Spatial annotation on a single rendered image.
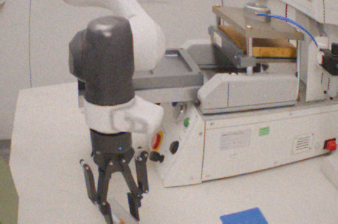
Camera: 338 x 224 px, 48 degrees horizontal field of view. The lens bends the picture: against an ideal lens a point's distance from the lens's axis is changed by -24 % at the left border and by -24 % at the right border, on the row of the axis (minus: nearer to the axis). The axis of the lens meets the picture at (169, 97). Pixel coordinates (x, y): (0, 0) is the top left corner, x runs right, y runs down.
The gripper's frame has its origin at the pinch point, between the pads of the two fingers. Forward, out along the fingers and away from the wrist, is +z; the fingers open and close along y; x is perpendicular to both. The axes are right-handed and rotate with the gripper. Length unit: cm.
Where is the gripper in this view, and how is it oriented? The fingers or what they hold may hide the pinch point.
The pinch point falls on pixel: (120, 211)
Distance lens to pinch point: 90.3
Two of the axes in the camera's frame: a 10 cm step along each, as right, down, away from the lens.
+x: 5.1, 3.3, -7.9
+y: -8.6, 2.0, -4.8
